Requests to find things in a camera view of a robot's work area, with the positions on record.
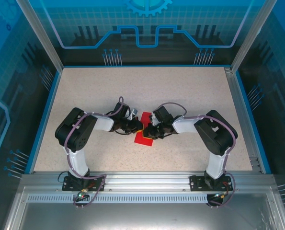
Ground red paper sheet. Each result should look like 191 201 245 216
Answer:
134 112 155 147

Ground grey metal tray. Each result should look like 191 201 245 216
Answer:
3 186 285 230

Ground aluminium frame beam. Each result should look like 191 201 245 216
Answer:
19 171 277 192

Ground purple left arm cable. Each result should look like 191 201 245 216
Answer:
64 96 125 209

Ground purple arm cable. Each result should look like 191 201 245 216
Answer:
154 102 238 208
64 96 125 209

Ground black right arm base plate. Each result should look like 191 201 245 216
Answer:
189 174 233 192

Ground slotted aluminium cable duct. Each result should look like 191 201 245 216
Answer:
26 194 216 204

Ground aluminium side rail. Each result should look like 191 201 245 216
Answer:
224 67 264 174

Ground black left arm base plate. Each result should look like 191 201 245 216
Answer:
61 174 106 192

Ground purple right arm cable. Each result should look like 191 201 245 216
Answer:
154 102 238 208

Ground aluminium frame post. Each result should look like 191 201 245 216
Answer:
15 0 64 72
230 0 279 74

